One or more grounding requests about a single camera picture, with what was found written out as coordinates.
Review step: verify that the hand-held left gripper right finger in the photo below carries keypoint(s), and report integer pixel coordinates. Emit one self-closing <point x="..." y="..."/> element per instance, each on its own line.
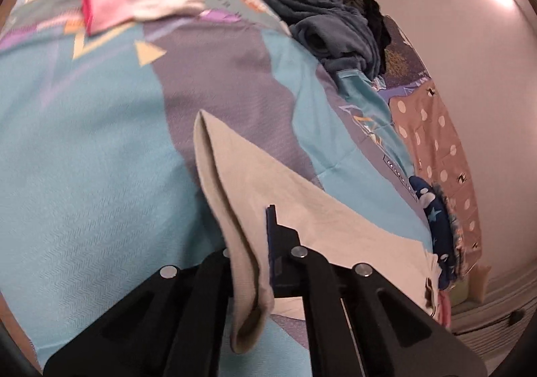
<point x="269" y="234"/>

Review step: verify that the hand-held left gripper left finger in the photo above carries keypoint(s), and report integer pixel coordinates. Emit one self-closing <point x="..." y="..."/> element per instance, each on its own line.
<point x="209" y="276"/>

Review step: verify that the cream cloth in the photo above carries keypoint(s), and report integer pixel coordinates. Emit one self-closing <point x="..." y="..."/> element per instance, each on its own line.
<point x="260" y="179"/>

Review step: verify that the dark clothes pile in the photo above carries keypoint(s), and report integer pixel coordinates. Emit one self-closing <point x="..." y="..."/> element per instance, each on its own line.
<point x="375" y="16"/>

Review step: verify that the navy star print cloth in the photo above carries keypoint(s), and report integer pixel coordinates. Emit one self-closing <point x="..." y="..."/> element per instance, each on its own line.
<point x="432" y="213"/>

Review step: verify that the blue grey patterned bed sheet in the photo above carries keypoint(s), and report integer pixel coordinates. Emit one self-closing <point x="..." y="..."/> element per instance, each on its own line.
<point x="105" y="150"/>

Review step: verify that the pink garment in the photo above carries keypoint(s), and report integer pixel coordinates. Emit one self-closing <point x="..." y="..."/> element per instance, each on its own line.
<point x="444" y="310"/>

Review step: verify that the brown polka dot cloth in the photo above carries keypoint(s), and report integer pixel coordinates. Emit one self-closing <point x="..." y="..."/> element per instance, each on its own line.
<point x="436" y="138"/>

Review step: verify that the green pillow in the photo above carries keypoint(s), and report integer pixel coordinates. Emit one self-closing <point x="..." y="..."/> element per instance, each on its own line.
<point x="461" y="293"/>

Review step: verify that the beige pillow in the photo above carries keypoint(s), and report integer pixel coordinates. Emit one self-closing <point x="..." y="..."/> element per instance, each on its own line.
<point x="482" y="282"/>

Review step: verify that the white ribbed bed side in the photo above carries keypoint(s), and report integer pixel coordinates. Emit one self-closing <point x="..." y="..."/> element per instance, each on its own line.
<point x="482" y="314"/>

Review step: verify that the blue fleece blanket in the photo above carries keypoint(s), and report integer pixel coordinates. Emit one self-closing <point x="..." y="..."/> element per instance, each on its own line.
<point x="323" y="12"/>

